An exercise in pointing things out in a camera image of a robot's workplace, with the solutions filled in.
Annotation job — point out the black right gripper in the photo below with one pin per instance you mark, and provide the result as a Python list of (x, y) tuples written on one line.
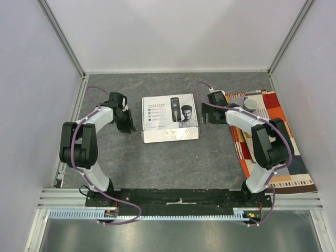
[(208, 115)]

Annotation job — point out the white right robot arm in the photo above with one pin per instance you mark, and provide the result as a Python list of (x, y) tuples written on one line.
[(272, 147)]

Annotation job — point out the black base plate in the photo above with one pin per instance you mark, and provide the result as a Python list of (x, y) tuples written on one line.
[(144, 197)]

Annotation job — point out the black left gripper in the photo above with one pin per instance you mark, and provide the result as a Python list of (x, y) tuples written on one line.
[(129, 125)]

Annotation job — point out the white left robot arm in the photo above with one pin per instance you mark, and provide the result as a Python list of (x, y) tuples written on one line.
[(79, 146)]

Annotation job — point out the colourful patchwork cloth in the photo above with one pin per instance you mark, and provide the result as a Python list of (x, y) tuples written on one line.
[(294, 178)]

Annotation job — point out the white box with black tray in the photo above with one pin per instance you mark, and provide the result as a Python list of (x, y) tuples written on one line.
[(169, 118)]

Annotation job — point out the grey slotted cable duct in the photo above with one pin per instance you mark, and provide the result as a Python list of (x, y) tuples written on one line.
[(105, 215)]

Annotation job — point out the white patterned cup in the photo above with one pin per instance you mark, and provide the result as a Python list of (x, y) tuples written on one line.
[(250, 104)]

